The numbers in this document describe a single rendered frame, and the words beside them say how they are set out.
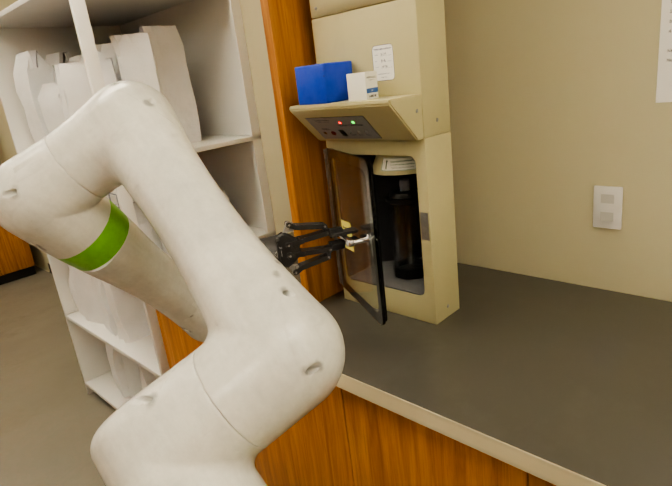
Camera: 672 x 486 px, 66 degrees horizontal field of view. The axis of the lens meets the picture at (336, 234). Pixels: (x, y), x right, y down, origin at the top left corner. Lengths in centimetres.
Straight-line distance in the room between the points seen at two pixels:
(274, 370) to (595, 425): 68
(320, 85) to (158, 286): 60
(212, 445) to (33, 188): 42
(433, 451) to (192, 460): 69
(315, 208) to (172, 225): 88
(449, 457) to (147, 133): 83
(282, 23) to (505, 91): 64
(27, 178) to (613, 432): 99
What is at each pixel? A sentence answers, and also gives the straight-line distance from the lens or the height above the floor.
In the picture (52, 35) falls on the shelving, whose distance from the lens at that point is 313.
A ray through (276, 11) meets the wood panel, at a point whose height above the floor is 174.
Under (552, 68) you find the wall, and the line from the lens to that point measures 153.
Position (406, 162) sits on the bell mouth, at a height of 134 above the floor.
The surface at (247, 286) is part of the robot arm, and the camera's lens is 56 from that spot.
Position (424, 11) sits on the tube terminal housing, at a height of 168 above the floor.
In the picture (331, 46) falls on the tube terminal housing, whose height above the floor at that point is 164.
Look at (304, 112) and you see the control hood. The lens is 131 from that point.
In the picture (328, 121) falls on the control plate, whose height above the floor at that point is 147.
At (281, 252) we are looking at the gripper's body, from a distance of 120.
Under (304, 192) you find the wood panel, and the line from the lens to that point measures 144.
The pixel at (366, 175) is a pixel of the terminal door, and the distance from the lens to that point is 114.
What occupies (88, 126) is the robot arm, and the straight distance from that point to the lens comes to 77.
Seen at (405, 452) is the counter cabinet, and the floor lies 78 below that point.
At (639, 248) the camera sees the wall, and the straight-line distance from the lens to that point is 155.
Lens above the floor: 157
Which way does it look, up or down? 17 degrees down
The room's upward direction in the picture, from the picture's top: 7 degrees counter-clockwise
